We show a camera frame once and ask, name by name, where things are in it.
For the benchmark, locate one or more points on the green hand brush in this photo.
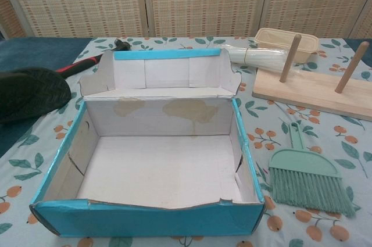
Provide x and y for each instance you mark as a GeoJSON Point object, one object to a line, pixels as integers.
{"type": "Point", "coordinates": [305, 168]}

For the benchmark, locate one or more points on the beige rectangular tray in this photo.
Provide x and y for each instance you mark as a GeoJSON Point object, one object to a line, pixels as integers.
{"type": "Point", "coordinates": [279, 40]}

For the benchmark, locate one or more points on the bamboo folding screen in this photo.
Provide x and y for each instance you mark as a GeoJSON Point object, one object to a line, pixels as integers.
{"type": "Point", "coordinates": [203, 0]}

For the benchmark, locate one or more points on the blue cardboard shoe box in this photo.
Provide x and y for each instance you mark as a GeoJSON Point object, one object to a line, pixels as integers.
{"type": "Point", "coordinates": [151, 219]}

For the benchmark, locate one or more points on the red black claw hammer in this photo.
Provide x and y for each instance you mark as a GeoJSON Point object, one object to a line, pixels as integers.
{"type": "Point", "coordinates": [82, 64]}

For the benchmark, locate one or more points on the black shoe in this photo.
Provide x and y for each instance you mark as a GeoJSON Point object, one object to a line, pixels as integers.
{"type": "Point", "coordinates": [43, 90]}

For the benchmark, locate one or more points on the floral tablecloth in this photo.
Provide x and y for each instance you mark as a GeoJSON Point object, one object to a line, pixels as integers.
{"type": "Point", "coordinates": [305, 229]}

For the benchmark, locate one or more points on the wooden board with pegs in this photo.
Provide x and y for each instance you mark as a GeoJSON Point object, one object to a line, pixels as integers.
{"type": "Point", "coordinates": [305, 90]}

